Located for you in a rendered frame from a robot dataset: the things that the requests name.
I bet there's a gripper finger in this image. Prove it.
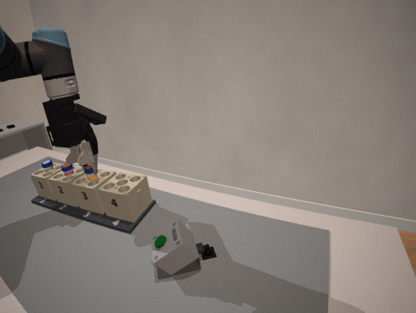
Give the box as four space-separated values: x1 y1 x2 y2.
65 144 88 170
78 126 98 175

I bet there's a grey flat mat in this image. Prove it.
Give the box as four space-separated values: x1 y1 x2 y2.
0 156 330 313

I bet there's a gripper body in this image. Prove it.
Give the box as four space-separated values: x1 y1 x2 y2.
42 93 92 148

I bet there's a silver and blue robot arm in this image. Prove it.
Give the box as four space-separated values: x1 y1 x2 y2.
0 26 106 125

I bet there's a beige bucket adapter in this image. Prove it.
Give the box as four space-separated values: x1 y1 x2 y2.
70 169 116 214
30 163 63 201
48 166 85 207

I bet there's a cream bucket adapter with holes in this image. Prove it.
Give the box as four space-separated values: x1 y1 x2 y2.
97 172 152 223

